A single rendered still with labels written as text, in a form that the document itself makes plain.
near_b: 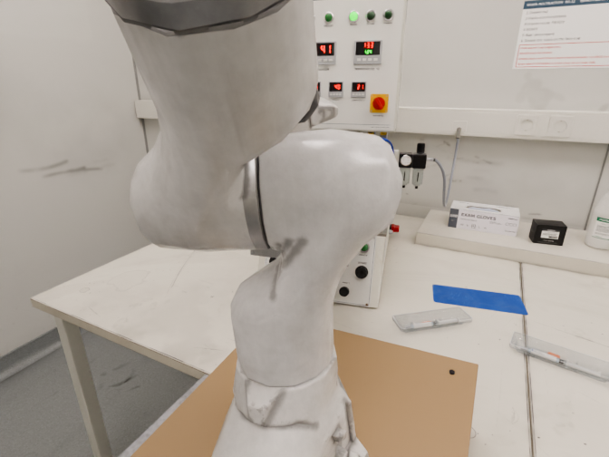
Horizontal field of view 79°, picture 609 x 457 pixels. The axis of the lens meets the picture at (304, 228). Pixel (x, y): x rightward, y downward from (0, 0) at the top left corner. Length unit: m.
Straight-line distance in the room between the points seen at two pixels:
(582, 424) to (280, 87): 0.77
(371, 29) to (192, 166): 1.04
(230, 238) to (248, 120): 0.14
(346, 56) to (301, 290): 1.00
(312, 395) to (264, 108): 0.30
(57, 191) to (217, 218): 1.95
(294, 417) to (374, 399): 0.19
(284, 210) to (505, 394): 0.64
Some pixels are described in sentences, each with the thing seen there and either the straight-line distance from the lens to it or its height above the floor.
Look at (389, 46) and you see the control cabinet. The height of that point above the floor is 1.40.
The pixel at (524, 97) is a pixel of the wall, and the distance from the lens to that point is 1.62.
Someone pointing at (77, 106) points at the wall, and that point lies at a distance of 2.28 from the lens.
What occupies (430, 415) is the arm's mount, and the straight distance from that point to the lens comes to 0.58.
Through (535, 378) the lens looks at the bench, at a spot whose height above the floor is 0.75.
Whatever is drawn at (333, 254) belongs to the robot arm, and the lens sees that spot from 0.33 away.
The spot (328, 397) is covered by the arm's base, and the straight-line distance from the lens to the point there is 0.45.
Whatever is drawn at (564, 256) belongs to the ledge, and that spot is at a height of 0.79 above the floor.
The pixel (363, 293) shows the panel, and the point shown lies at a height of 0.79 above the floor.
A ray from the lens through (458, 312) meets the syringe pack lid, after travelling 1.01.
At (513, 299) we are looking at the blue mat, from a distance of 1.17.
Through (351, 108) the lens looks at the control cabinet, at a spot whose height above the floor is 1.22.
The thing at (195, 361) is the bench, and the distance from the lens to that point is 0.86.
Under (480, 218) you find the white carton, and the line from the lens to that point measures 1.48.
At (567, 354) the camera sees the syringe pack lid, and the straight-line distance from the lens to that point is 0.98.
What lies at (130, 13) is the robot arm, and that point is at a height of 1.32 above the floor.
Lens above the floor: 1.29
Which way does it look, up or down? 21 degrees down
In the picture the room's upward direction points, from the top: straight up
